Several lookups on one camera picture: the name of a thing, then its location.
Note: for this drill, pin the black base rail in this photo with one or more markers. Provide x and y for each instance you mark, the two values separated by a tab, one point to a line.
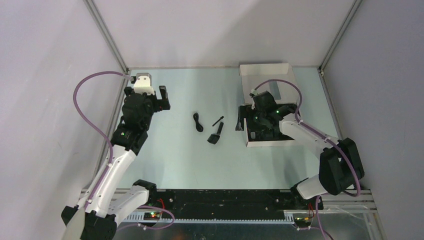
231	204

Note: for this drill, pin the white cardboard kit box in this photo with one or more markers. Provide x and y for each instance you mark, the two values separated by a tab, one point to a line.
253	75

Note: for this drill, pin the black cylindrical trimmer body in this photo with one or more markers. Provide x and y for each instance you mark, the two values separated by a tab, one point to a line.
220	127

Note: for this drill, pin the aluminium frame post left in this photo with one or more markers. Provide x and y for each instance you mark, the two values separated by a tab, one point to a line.
106	34

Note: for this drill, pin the black loose comb attachment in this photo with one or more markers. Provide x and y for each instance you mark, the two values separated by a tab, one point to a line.
213	138

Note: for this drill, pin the aluminium frame post right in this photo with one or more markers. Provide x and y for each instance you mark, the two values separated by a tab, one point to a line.
340	33

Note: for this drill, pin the aluminium frame post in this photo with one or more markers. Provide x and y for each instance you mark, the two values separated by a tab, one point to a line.
340	33
106	34

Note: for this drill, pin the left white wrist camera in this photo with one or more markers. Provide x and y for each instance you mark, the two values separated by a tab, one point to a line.
143	84

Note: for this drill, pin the black plastic tray insert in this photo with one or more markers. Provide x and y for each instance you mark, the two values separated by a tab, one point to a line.
263	135

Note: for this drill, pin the thin black cleaning brush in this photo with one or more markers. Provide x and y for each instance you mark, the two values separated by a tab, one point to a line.
217	121

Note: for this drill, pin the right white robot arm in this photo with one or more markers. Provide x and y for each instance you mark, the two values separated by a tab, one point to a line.
340	165

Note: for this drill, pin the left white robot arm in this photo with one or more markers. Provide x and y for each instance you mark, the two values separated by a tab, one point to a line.
97	216

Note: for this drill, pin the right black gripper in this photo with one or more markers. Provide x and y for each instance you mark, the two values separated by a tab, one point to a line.
255	109

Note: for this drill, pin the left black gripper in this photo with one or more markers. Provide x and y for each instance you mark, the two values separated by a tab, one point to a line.
162	104

